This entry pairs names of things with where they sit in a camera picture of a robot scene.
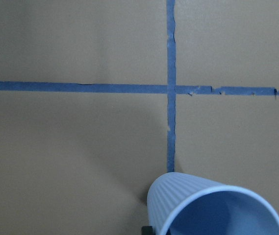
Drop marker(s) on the blue ribbed cup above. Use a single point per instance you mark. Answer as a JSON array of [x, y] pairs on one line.
[[183, 204]]

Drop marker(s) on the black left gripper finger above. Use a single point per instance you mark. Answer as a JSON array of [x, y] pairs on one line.
[[146, 230]]

